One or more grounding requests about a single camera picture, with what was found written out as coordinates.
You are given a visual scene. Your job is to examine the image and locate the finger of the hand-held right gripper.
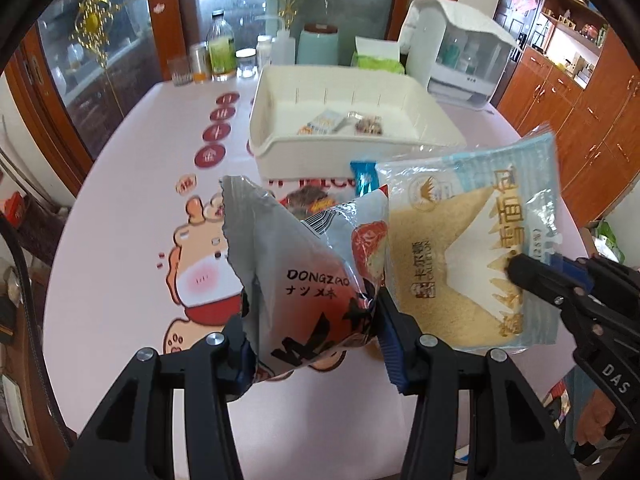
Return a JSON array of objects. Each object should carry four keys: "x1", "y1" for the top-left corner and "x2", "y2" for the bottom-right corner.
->
[
  {"x1": 506, "y1": 252, "x2": 588, "y2": 308},
  {"x1": 550, "y1": 255, "x2": 626, "y2": 293}
]

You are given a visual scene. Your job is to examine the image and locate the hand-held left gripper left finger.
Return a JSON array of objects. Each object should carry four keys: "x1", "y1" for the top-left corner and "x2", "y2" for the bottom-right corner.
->
[{"x1": 65, "y1": 315, "x2": 258, "y2": 480}]

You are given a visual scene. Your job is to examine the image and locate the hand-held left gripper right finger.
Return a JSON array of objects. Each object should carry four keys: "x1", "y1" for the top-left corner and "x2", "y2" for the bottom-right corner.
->
[{"x1": 375, "y1": 287, "x2": 583, "y2": 480}]

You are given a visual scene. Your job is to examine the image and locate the light blue bread packet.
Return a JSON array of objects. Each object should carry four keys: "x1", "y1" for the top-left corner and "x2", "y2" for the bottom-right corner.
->
[{"x1": 375, "y1": 127, "x2": 561, "y2": 356}]

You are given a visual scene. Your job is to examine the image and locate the grey silver snack packet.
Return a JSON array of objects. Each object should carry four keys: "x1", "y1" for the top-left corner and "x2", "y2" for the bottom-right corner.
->
[{"x1": 220, "y1": 175, "x2": 391, "y2": 383}]

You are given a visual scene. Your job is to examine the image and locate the clear red-edged seaweed packet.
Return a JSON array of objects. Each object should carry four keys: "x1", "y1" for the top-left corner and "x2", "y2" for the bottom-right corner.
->
[{"x1": 279, "y1": 182, "x2": 351, "y2": 221}]

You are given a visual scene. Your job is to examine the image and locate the white plastic bin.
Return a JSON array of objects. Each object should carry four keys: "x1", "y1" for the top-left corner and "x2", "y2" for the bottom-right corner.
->
[{"x1": 248, "y1": 64, "x2": 468, "y2": 186}]

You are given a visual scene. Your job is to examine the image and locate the person's right hand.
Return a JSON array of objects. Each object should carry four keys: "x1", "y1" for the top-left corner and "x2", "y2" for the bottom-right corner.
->
[{"x1": 575, "y1": 387, "x2": 621, "y2": 448}]

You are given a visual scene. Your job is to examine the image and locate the green bag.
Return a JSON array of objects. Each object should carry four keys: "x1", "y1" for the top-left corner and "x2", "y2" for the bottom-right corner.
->
[{"x1": 597, "y1": 220, "x2": 626, "y2": 263}]

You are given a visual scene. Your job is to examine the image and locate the wooden cabinets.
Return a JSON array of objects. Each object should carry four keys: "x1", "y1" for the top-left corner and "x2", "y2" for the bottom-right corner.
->
[{"x1": 492, "y1": 45, "x2": 640, "y2": 226}]

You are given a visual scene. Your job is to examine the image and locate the printed cartoon tablecloth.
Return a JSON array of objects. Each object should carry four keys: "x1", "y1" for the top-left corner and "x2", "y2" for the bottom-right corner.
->
[{"x1": 42, "y1": 77, "x2": 591, "y2": 480}]

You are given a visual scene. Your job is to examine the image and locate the blue candy packet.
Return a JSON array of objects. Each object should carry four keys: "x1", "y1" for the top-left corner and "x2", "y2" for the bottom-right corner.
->
[{"x1": 350, "y1": 160, "x2": 381, "y2": 198}]

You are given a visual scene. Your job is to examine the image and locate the clear packet of dark snack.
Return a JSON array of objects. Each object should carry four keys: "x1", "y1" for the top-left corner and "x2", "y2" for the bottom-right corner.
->
[{"x1": 355, "y1": 115, "x2": 385, "y2": 137}]

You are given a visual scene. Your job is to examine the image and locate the white countertop appliance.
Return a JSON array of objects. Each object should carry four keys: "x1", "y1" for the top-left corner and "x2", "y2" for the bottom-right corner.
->
[{"x1": 397, "y1": 0, "x2": 521, "y2": 110}]

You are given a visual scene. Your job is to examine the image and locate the white orange small packet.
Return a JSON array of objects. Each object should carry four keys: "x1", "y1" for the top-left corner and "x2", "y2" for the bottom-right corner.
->
[{"x1": 297, "y1": 110, "x2": 343, "y2": 136}]

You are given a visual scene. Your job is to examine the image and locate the green tissue box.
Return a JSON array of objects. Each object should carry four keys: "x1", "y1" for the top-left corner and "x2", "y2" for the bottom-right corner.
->
[{"x1": 350, "y1": 36, "x2": 406, "y2": 75}]

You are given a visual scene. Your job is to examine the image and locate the red box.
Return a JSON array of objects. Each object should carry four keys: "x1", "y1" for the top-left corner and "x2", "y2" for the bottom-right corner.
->
[{"x1": 0, "y1": 190, "x2": 28, "y2": 226}]

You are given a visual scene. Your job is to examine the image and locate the glass cup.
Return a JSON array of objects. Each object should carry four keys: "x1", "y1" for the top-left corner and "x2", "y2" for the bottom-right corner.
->
[{"x1": 167, "y1": 56, "x2": 194, "y2": 87}]

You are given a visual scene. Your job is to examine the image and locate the small glass jar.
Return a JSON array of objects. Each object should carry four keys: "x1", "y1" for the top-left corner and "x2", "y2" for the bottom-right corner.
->
[{"x1": 235, "y1": 49, "x2": 258, "y2": 79}]

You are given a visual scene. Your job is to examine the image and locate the jar of orange liquid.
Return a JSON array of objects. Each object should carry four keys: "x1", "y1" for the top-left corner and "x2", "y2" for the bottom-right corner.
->
[{"x1": 189, "y1": 42, "x2": 211, "y2": 84}]

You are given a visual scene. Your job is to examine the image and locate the bottle of green liquid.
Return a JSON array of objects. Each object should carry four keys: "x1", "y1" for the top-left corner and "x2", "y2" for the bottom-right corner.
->
[{"x1": 208, "y1": 10, "x2": 237, "y2": 82}]

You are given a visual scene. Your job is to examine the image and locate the wooden framed glass door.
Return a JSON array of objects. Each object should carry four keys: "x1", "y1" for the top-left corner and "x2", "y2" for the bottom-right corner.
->
[{"x1": 5, "y1": 0, "x2": 168, "y2": 181}]

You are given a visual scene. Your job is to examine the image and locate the white squeeze bottle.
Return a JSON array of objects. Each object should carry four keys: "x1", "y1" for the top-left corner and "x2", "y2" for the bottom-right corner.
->
[{"x1": 255, "y1": 16, "x2": 298, "y2": 66}]

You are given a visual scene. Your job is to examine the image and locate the teal canister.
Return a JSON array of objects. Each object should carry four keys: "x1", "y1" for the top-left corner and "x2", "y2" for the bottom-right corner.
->
[{"x1": 297, "y1": 24, "x2": 341, "y2": 66}]

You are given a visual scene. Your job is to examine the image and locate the wooden wall shelves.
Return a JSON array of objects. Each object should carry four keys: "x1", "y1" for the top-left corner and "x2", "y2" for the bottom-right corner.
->
[{"x1": 537, "y1": 0, "x2": 628, "y2": 88}]

